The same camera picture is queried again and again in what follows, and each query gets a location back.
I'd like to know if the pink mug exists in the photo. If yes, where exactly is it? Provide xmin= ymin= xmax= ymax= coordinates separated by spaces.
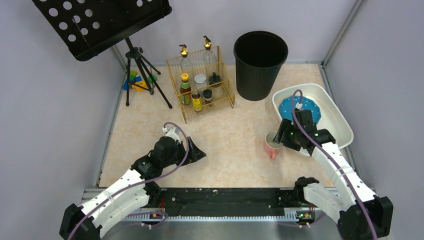
xmin=263 ymin=131 xmax=283 ymax=160

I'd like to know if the blue dotted plate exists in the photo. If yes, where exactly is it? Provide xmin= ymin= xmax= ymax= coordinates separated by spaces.
xmin=278 ymin=96 xmax=322 ymax=124

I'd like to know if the small yellow spice bottle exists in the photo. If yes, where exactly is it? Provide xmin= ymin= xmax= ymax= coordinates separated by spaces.
xmin=191 ymin=89 xmax=203 ymax=113

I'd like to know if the black cap spice bottle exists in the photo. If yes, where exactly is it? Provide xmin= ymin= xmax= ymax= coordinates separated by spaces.
xmin=203 ymin=89 xmax=213 ymax=107

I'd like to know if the yellow cap sauce bottle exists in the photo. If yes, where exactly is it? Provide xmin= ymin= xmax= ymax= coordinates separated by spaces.
xmin=179 ymin=72 xmax=191 ymax=105

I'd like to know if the silver lid shaker jar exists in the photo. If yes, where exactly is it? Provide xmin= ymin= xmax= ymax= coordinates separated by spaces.
xmin=194 ymin=73 xmax=208 ymax=98

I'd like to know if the black lid grinder jar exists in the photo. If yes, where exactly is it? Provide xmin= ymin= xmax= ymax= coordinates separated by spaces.
xmin=208 ymin=72 xmax=223 ymax=99

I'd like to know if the clear bottle gold pump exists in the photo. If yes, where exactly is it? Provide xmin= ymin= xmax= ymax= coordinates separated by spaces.
xmin=179 ymin=44 xmax=195 ymax=86
xmin=203 ymin=35 xmax=219 ymax=77

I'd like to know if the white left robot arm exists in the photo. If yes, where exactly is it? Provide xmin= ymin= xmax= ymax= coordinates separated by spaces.
xmin=59 ymin=136 xmax=207 ymax=240

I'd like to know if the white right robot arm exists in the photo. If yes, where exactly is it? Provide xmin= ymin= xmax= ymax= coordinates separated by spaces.
xmin=275 ymin=108 xmax=394 ymax=240

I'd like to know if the white plastic basin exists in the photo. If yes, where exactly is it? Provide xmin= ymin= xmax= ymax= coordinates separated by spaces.
xmin=271 ymin=83 xmax=354 ymax=150

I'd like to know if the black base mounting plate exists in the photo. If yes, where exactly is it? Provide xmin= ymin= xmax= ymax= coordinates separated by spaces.
xmin=147 ymin=187 xmax=318 ymax=221

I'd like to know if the yellow toy block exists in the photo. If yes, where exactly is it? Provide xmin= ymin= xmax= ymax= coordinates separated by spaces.
xmin=132 ymin=80 xmax=149 ymax=92

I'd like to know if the blue toy block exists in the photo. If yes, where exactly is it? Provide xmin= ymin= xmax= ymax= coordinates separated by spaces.
xmin=122 ymin=75 xmax=142 ymax=91

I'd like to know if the black plastic trash bin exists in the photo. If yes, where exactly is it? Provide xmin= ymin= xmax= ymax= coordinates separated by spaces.
xmin=233 ymin=30 xmax=289 ymax=102

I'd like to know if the black tripod stand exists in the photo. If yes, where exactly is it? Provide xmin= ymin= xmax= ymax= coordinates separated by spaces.
xmin=124 ymin=37 xmax=173 ymax=109

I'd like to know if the black perforated music stand tray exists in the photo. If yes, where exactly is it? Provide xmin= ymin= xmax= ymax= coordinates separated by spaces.
xmin=33 ymin=0 xmax=172 ymax=62

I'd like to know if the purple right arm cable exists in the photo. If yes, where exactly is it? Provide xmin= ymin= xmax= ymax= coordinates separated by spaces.
xmin=290 ymin=89 xmax=379 ymax=240

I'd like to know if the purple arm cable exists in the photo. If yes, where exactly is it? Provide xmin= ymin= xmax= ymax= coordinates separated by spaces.
xmin=66 ymin=121 xmax=190 ymax=240
xmin=290 ymin=89 xmax=379 ymax=240

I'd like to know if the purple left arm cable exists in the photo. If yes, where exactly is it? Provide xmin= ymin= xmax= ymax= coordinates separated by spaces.
xmin=66 ymin=121 xmax=190 ymax=240

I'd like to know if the yellow wire rack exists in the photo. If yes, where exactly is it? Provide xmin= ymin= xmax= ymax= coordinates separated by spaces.
xmin=166 ymin=46 xmax=235 ymax=123

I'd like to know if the aluminium frame rail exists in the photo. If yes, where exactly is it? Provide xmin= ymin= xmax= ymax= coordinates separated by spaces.
xmin=77 ymin=187 xmax=382 ymax=223

